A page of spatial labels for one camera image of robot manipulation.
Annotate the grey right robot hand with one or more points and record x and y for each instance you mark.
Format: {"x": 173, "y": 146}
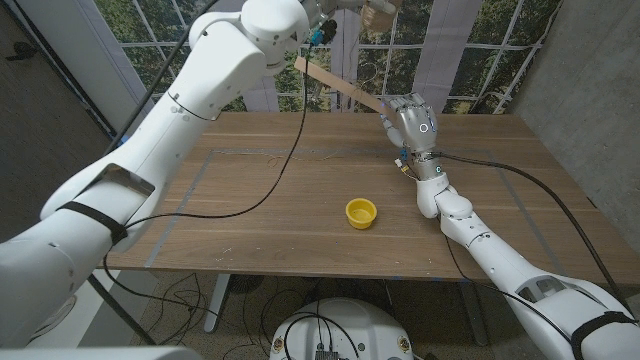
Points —
{"x": 417, "y": 125}

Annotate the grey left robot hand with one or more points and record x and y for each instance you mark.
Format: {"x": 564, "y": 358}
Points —
{"x": 335, "y": 4}

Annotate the brown jute twine spool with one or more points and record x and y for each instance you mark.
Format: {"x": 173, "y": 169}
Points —
{"x": 375, "y": 22}

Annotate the long wooden stick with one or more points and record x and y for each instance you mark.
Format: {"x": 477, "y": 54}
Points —
{"x": 335, "y": 82}

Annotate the jute thread strand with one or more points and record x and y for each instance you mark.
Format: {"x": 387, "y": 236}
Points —
{"x": 272, "y": 159}

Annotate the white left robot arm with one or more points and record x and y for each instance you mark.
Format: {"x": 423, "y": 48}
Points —
{"x": 125, "y": 165}

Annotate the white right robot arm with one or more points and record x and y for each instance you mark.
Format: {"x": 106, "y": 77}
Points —
{"x": 500, "y": 255}

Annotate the small yellow cup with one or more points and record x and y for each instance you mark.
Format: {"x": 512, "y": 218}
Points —
{"x": 361, "y": 214}

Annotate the printed forest window backdrop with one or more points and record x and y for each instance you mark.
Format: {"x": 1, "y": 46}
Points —
{"x": 475, "y": 50}

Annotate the grey table leg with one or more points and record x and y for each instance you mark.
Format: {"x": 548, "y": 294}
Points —
{"x": 474, "y": 317}

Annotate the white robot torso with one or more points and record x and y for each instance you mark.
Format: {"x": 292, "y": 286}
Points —
{"x": 345, "y": 330}

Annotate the white table leg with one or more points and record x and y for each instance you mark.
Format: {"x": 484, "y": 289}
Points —
{"x": 217, "y": 300}

